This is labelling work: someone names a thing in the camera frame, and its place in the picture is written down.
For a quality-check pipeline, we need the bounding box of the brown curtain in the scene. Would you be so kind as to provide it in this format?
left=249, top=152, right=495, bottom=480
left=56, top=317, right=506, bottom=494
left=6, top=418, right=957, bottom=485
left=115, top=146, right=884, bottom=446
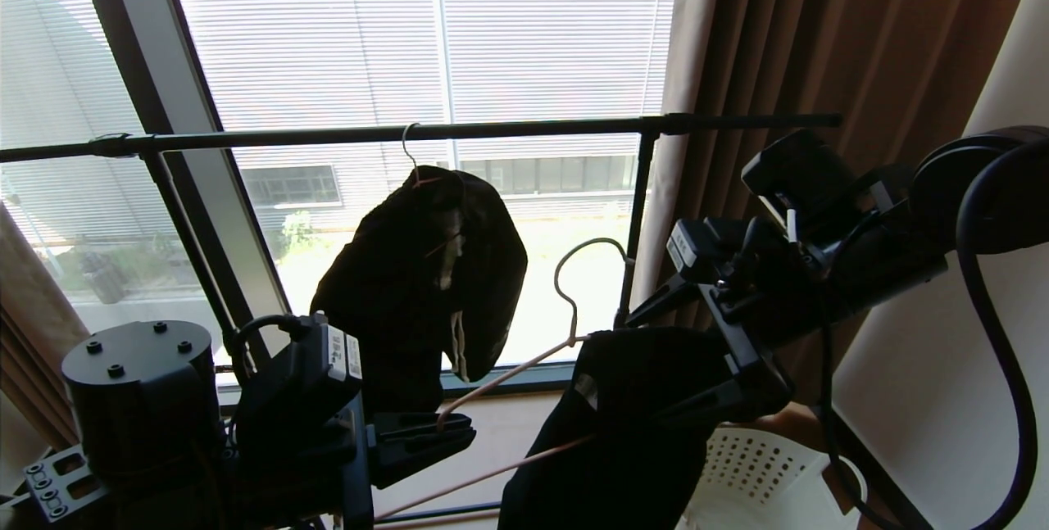
left=629, top=0, right=1046, bottom=433
left=0, top=202, right=93, bottom=449

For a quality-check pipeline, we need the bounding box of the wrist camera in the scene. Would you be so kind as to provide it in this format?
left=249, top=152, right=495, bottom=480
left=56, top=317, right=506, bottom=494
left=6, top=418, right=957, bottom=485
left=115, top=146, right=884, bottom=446
left=665, top=130, right=858, bottom=282
left=233, top=313, right=365, bottom=442

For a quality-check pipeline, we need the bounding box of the window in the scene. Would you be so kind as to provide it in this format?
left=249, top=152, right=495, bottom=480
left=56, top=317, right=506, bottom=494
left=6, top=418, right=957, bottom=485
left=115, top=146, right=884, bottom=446
left=0, top=0, right=688, bottom=396

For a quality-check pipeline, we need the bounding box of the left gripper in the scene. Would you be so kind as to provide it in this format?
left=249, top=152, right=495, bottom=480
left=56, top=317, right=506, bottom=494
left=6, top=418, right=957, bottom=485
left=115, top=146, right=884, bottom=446
left=228, top=399, right=375, bottom=530

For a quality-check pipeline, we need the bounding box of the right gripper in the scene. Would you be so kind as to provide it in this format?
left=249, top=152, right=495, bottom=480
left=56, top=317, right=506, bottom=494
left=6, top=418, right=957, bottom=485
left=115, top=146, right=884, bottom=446
left=627, top=256, right=829, bottom=424

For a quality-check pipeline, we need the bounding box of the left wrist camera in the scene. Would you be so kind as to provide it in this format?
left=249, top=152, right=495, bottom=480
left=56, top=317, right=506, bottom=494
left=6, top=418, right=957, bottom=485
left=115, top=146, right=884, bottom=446
left=233, top=313, right=365, bottom=442

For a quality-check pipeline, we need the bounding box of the pink clothes hanger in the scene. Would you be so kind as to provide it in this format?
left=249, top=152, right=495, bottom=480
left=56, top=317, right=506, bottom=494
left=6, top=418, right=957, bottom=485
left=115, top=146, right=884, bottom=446
left=373, top=237, right=637, bottom=523
left=401, top=122, right=465, bottom=259

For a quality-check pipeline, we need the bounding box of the black garment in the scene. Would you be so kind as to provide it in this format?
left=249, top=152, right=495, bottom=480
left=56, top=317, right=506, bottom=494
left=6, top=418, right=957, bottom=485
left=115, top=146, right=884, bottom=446
left=497, top=327, right=740, bottom=530
left=309, top=165, right=529, bottom=418

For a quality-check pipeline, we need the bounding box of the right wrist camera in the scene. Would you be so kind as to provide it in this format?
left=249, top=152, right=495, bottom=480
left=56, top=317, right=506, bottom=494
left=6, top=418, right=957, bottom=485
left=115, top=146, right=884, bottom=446
left=665, top=130, right=858, bottom=282

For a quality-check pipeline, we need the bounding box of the black clothes rack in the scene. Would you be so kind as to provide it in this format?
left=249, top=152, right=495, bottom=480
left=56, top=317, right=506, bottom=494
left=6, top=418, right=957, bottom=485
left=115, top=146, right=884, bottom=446
left=0, top=112, right=843, bottom=524

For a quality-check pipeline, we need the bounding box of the white laundry basket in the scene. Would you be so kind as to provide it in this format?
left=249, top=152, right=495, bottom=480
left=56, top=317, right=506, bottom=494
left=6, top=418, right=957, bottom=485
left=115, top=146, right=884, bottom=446
left=675, top=425, right=868, bottom=530

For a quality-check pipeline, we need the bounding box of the black cable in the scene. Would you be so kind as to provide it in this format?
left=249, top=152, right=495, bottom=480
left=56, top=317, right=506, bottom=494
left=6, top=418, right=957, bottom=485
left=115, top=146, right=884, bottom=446
left=223, top=313, right=309, bottom=360
left=818, top=137, right=1049, bottom=530

